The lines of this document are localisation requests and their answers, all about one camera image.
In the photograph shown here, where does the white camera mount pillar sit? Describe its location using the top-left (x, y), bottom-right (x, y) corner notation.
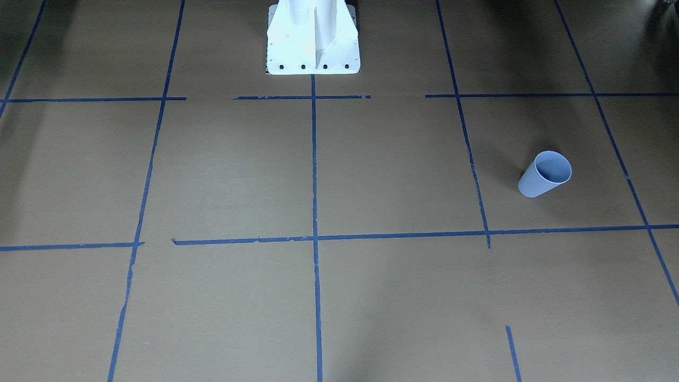
top-left (265, 1), bottom-right (361, 75)

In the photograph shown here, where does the blue paper cup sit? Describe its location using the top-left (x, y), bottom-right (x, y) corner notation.
top-left (517, 151), bottom-right (572, 198)

